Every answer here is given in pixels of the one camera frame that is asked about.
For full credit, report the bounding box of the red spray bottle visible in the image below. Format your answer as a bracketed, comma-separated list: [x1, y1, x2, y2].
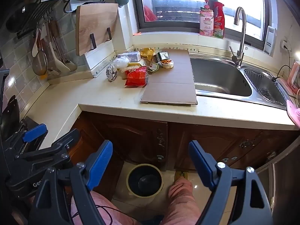
[212, 1, 225, 39]

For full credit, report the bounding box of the brown cabinet door ornate handle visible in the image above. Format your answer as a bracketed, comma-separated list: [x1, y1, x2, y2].
[94, 112, 169, 170]

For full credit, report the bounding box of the white wall outlet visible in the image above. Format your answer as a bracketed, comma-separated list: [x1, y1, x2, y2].
[280, 39, 292, 52]

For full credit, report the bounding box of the green white milk carton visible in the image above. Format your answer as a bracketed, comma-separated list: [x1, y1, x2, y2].
[153, 52, 170, 63]

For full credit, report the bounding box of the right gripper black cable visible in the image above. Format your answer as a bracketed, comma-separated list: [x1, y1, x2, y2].
[70, 205, 122, 225]

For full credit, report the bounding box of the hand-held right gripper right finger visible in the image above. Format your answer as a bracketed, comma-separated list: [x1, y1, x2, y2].
[188, 140, 273, 225]

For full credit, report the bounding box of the white hanging spoon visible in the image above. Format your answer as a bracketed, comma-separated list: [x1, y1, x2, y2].
[31, 28, 40, 58]

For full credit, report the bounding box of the aluminium door frame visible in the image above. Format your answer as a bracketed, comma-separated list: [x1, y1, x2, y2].
[255, 162, 282, 216]

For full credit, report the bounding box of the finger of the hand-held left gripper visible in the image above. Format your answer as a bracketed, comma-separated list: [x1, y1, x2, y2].
[14, 128, 80, 161]
[21, 123, 48, 149]

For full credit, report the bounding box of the black wall utensil rack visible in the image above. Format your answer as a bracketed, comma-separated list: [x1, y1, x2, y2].
[6, 2, 57, 39]

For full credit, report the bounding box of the flat cardboard sheet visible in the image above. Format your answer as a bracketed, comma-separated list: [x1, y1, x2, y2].
[140, 49, 198, 105]

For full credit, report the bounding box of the crumpled foil ball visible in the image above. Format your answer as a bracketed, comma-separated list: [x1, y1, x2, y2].
[105, 65, 118, 82]

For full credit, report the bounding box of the red snack packet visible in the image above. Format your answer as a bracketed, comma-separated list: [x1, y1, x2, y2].
[124, 66, 149, 88]

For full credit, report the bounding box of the white plastic holder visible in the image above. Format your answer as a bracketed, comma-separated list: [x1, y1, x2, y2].
[263, 25, 277, 57]

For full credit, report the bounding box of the wooden cutting board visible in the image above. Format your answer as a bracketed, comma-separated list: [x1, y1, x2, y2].
[75, 3, 119, 57]

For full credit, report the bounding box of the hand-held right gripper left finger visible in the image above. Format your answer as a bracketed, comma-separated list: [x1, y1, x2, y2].
[29, 140, 113, 225]

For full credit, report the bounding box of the white tissue box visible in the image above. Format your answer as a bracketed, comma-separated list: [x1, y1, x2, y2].
[117, 51, 141, 62]

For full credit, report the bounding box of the round yellow-rimmed trash bin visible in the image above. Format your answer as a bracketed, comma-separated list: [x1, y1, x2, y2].
[126, 163, 164, 198]

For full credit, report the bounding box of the person's left leg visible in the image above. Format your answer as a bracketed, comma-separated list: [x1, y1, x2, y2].
[70, 190, 141, 225]

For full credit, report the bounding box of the stainless steel sink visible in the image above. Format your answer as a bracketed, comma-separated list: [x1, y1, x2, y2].
[189, 53, 290, 110]

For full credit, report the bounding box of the thin black countertop cable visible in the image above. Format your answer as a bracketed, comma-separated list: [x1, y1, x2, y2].
[271, 65, 292, 82]

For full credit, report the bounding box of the pink box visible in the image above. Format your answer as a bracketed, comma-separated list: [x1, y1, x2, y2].
[288, 60, 300, 87]

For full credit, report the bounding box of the yellow slipper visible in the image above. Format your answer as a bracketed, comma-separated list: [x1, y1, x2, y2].
[175, 171, 189, 181]

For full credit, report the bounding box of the pink mat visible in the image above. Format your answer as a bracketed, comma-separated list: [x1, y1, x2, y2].
[286, 100, 300, 125]

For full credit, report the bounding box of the white cutting board rack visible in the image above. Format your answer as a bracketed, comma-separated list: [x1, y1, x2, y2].
[84, 27, 116, 78]

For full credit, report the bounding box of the steel kitchen faucet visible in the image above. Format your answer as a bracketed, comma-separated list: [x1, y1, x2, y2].
[229, 7, 247, 66]

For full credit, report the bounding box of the ornate metal door handle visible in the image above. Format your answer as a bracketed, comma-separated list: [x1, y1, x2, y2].
[157, 129, 165, 149]
[239, 139, 255, 149]

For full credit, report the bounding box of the black wire wall rack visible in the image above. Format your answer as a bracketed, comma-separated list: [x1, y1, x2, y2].
[63, 0, 106, 13]

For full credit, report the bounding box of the pink soap refill pack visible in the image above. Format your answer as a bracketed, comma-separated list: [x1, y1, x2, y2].
[199, 0, 214, 37]

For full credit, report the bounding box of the person's right leg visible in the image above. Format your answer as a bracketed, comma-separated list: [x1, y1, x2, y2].
[162, 178, 202, 225]

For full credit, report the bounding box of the person's leg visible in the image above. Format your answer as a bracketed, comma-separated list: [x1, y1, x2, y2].
[70, 190, 141, 225]
[162, 178, 202, 225]

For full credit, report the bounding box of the white hanging spatula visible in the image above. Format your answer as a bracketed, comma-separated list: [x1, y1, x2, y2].
[48, 21, 71, 73]

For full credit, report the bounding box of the white plastic bag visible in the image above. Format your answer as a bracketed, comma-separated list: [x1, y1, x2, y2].
[114, 57, 130, 69]

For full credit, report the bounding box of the hanging strainer ladle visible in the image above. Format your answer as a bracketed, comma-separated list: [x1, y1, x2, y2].
[31, 31, 48, 76]

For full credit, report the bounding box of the yellow plastic bag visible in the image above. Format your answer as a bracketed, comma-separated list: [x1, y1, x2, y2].
[140, 47, 156, 62]

